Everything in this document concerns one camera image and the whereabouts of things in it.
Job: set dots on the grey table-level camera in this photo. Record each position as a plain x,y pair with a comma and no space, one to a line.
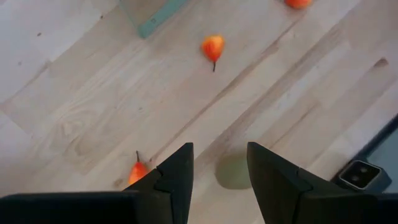
360,175

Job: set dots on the green perforated metal shelf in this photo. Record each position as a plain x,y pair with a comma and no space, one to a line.
155,17

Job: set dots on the brown green kiwi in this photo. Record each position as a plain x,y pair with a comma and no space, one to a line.
231,171

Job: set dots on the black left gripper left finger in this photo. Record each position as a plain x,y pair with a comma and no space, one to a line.
168,193

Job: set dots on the small orange red pear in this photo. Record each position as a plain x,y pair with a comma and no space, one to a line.
298,2
213,46
137,172

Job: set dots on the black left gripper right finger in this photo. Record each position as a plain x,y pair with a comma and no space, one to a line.
289,193

